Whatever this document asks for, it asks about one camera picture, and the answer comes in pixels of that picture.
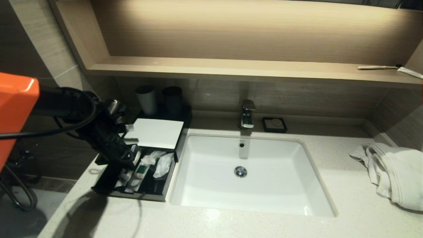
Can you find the chrome sink faucet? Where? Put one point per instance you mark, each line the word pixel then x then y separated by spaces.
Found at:
pixel 247 115

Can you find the black cup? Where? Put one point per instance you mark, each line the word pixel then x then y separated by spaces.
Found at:
pixel 172 102

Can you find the grey cup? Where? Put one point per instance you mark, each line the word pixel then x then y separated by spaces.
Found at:
pixel 147 100

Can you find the white ceramic sink basin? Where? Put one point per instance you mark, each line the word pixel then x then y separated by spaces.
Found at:
pixel 281 185

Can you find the green label sachet in drawer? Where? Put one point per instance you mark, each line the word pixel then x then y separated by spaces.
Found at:
pixel 142 173

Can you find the chrome sink drain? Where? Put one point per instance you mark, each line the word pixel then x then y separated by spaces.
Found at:
pixel 240 172

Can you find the white towel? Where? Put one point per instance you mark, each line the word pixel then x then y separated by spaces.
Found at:
pixel 396 175

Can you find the beige toothbrush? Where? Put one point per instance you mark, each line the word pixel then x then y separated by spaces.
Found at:
pixel 376 68

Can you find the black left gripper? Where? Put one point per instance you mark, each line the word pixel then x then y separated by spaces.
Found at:
pixel 110 142

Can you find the black square soap dish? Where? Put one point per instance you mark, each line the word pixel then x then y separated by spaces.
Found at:
pixel 265 125

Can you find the orange and black left arm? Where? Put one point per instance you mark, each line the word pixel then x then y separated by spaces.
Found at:
pixel 16 109

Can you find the black glossy box drawer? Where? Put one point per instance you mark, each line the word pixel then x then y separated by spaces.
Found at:
pixel 155 190

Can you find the white bathtub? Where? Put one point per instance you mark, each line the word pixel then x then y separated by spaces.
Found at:
pixel 19 221

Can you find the white toothpaste tube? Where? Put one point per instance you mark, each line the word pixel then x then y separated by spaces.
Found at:
pixel 409 72

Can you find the wooden wall shelf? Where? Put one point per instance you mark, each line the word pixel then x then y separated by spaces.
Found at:
pixel 231 69

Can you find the round soap bar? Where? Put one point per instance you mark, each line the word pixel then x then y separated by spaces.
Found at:
pixel 276 124

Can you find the long white toothbrush packet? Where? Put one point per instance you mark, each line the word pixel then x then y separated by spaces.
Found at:
pixel 127 173

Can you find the chrome bathtub valve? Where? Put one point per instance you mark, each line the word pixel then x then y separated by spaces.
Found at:
pixel 23 155

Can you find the clear plastic packet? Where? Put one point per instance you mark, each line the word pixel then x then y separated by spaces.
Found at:
pixel 164 168
pixel 153 157

